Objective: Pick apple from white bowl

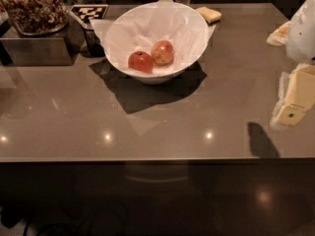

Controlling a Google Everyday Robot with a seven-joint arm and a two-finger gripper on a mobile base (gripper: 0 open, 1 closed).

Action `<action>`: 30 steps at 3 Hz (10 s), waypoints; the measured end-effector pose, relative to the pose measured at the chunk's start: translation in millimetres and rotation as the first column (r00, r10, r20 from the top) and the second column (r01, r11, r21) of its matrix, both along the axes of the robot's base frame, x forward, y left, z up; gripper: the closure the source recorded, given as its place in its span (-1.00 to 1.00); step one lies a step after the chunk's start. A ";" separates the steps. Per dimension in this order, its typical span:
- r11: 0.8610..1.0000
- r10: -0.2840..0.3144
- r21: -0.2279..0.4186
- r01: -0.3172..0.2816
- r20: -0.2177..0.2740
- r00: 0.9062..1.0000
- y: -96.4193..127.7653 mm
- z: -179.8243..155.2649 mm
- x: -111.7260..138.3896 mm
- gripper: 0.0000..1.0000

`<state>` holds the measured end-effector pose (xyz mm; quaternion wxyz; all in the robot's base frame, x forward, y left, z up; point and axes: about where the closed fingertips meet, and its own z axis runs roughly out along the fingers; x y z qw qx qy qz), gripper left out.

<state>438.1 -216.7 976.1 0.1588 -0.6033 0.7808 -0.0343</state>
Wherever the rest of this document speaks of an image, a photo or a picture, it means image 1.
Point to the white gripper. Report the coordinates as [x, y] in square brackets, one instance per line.
[301, 38]

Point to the yellow-red apple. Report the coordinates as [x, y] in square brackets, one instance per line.
[162, 53]

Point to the red apple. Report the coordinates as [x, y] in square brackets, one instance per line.
[141, 61]

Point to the white bowl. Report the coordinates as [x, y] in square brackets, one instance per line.
[154, 72]

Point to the glass bowl of snacks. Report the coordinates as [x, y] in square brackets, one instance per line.
[36, 17]

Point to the yellow sponge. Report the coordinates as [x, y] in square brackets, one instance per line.
[210, 15]

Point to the white paper liner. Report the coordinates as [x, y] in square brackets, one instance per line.
[147, 27]

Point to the black tag stand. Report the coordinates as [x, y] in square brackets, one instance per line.
[93, 42]

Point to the black white marker tag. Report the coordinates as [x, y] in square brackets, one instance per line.
[87, 12]

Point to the dark metal box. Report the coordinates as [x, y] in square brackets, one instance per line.
[57, 49]

